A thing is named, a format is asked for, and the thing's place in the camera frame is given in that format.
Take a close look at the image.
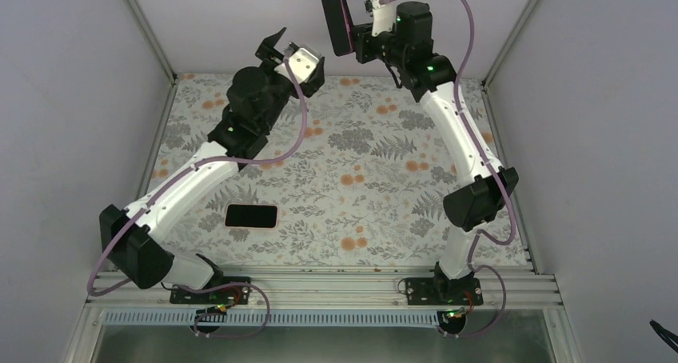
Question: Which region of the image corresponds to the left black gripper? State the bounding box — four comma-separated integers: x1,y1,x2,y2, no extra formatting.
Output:
255,31,324,133

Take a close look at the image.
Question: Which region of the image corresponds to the phone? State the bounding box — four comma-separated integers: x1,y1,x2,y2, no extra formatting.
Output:
225,204,279,229
321,0,355,57

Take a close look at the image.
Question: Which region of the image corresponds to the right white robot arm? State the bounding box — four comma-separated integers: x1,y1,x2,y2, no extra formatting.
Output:
352,0,518,305

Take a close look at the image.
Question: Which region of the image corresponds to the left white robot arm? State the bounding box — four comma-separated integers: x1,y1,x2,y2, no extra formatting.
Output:
87,32,325,303

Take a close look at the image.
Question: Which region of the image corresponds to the phone in pink case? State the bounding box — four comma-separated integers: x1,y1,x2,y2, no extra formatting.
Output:
225,204,279,229

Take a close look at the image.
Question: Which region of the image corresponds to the floral patterned table mat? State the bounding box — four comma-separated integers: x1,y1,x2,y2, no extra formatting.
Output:
126,73,531,269

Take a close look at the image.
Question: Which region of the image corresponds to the black object at edge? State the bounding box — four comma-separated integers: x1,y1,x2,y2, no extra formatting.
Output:
649,320,678,353

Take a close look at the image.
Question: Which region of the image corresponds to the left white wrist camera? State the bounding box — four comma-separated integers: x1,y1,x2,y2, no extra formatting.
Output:
281,42,324,85

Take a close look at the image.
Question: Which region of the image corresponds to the left aluminium frame post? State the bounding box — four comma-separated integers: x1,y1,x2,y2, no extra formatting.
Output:
124,0,176,83

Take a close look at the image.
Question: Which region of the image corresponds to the aluminium frame post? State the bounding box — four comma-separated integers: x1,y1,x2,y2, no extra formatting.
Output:
482,0,540,89
124,0,176,83

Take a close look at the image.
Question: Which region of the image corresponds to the right aluminium frame post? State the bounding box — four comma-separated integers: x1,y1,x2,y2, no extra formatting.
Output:
482,0,540,89

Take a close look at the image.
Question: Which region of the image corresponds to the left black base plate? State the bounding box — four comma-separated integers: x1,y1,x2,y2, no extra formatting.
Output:
169,277,251,306

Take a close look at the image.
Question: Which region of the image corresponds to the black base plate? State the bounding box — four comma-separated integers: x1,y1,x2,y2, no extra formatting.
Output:
169,277,251,306
397,275,484,306

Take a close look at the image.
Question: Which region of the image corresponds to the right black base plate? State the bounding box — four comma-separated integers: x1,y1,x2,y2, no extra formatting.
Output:
397,275,484,306

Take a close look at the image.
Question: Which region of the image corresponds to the aluminium mounting rail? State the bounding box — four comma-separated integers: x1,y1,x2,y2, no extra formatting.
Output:
87,265,564,313

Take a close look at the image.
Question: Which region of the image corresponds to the slotted grey cable duct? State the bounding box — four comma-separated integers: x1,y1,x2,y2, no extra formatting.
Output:
102,309,442,328

